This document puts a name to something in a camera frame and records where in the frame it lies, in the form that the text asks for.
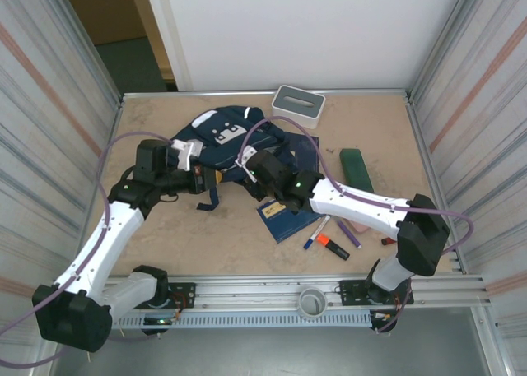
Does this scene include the plain navy notebook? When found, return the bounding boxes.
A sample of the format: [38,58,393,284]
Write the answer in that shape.
[283,131,322,175]

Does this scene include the navy notebook with yellow label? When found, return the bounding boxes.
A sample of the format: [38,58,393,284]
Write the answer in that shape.
[255,198,330,244]

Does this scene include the navy blue student backpack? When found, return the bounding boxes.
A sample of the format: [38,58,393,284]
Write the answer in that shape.
[170,105,298,212]

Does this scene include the white marker with blue cap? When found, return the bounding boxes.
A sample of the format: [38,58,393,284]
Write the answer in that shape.
[303,215,332,250]

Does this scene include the dark green pencil case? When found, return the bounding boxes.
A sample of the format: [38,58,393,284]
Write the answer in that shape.
[338,147,375,195]

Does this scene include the black highlighter with orange cap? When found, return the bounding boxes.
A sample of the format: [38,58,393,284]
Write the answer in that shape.
[315,234,352,262]

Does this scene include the purple pen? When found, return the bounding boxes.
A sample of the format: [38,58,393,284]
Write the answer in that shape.
[335,218,363,249]

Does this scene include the white tissue box grey top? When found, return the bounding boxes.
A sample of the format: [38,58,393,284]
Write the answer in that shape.
[270,84,327,130]

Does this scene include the brown wooden door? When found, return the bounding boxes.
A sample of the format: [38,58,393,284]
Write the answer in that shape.
[59,0,147,46]

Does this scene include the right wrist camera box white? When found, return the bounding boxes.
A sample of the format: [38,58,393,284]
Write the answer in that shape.
[235,145,257,183]

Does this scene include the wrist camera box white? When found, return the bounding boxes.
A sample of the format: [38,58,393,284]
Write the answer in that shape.
[235,145,257,183]
[170,139,203,171]

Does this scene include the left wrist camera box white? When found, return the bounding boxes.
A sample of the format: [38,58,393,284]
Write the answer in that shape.
[170,139,203,171]

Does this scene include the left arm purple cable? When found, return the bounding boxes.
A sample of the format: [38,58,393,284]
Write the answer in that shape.
[0,131,178,371]

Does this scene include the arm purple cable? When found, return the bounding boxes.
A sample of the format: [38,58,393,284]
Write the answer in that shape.
[240,116,474,336]
[0,131,178,371]

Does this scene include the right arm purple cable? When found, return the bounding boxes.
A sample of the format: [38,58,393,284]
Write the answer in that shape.
[240,116,474,336]

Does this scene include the thin aluminium table edge rail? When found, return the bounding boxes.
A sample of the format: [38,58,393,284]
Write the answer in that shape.
[121,88,413,102]

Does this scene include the wide aluminium mounting rail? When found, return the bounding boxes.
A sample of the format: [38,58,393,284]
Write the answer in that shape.
[44,272,493,311]

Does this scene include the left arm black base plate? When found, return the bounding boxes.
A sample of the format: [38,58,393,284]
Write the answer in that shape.
[123,282,197,311]

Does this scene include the grey plastic ring cup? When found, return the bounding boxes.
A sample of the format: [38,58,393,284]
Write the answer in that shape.
[298,287,329,320]

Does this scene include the grey slotted cable duct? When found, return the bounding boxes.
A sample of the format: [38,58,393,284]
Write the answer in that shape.
[100,309,374,330]

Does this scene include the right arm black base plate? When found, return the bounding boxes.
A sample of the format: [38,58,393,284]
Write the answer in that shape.
[338,279,413,307]

